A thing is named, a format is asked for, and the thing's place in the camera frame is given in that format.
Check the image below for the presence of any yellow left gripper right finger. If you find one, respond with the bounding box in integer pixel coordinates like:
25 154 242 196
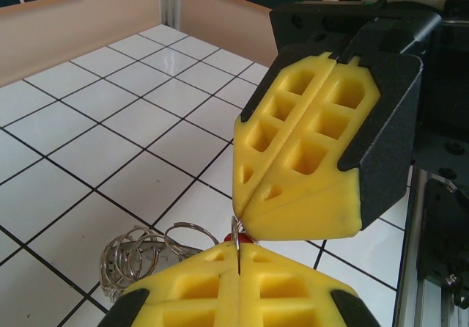
237 243 382 327

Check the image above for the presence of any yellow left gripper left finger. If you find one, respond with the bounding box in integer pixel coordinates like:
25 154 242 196
104 241 241 327

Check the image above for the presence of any small red key tag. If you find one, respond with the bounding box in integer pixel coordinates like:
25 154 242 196
223 231 257 246

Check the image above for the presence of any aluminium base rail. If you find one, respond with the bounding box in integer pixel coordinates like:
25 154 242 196
394 165 469 327

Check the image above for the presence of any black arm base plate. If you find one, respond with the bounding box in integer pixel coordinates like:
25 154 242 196
416 178 469 306

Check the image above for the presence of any aluminium corner post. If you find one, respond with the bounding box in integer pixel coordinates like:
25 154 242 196
158 0 181 31

